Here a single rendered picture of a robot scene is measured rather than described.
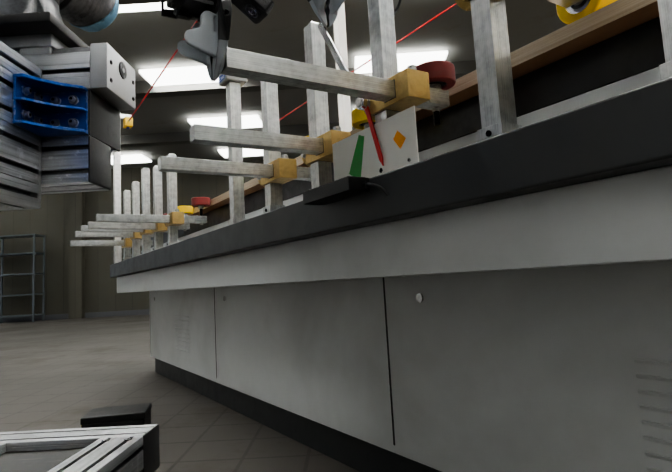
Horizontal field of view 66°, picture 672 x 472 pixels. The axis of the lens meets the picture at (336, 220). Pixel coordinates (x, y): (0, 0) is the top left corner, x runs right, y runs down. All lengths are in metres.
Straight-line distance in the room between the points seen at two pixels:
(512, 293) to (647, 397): 0.27
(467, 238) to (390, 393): 0.62
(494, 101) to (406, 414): 0.79
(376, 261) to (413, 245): 0.11
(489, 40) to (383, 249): 0.41
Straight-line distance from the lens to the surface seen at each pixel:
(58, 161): 1.10
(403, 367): 1.29
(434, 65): 1.00
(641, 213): 0.67
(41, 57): 1.18
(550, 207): 0.73
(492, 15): 0.83
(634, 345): 0.91
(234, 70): 0.81
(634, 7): 0.90
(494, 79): 0.79
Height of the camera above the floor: 0.52
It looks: 7 degrees up
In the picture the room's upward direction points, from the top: 3 degrees counter-clockwise
